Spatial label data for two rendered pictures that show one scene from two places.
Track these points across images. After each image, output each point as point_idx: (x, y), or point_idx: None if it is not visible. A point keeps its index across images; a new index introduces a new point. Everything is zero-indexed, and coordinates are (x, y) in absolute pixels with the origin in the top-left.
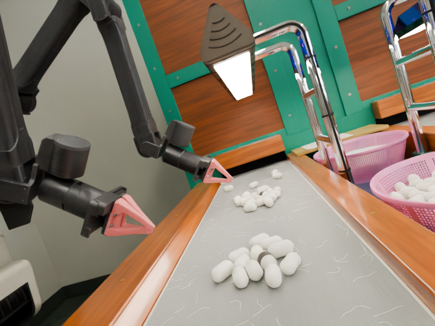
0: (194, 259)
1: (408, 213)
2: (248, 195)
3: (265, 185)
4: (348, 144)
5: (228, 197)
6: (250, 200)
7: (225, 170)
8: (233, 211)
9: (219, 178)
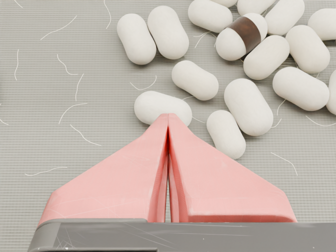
0: None
1: None
2: (180, 99)
3: (133, 15)
4: None
5: (20, 218)
6: (313, 80)
7: (152, 132)
8: (276, 170)
9: (176, 208)
